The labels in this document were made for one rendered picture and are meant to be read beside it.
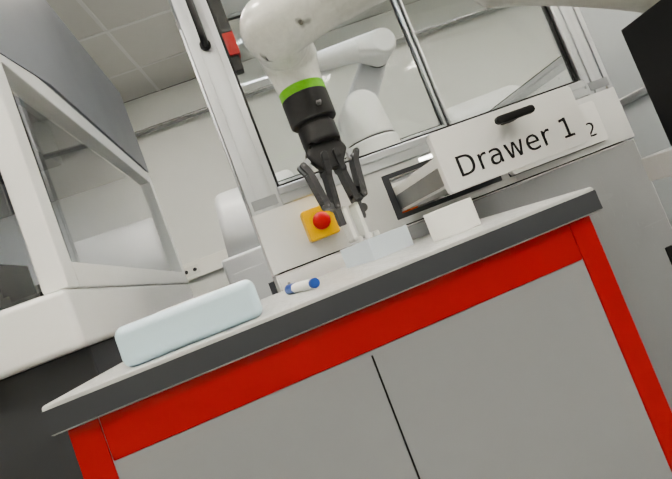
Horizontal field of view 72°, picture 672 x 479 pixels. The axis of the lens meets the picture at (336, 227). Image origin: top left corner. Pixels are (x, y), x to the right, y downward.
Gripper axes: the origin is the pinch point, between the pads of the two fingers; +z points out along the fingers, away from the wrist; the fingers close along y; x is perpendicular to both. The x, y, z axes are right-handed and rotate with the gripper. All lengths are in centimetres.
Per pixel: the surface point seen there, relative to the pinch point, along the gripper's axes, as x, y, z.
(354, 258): 1.5, 3.2, 6.3
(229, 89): -24.2, 5.7, -41.4
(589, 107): 0, -76, -7
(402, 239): 9.0, -3.3, 6.2
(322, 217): -14.4, -0.6, -4.3
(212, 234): -348, -37, -54
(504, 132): 19.1, -24.6, -4.8
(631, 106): -90, -242, -14
